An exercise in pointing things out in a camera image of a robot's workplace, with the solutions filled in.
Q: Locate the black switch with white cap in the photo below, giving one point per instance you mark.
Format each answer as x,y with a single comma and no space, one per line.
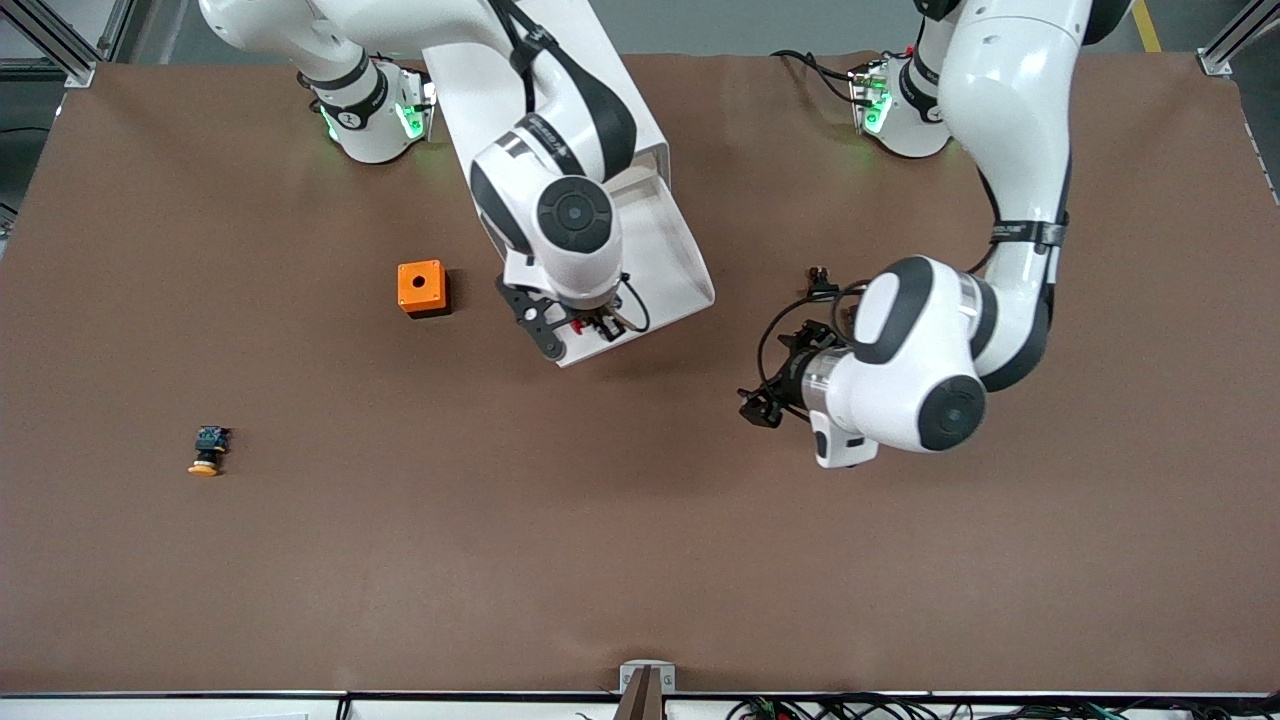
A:
822,290

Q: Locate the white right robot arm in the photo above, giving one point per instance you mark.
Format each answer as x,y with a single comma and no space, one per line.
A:
560,210

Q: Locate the orange box with hole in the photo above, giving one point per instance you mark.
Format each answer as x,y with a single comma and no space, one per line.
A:
420,288

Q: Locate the grey metal bracket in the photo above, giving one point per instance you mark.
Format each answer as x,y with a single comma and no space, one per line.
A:
648,675

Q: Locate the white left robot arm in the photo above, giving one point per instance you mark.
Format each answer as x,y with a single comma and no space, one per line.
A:
1010,120

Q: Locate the aluminium frame profile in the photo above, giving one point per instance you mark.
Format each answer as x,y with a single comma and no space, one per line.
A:
1225,55
70,45

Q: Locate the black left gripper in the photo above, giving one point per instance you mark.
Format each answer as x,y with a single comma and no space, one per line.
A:
783,384

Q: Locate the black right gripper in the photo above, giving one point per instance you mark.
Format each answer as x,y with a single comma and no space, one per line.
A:
597,322

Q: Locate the white drawer cabinet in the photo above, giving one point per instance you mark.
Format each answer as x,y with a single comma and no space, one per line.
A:
458,110

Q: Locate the yellow emergency stop button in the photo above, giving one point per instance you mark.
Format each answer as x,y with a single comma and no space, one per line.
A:
208,452

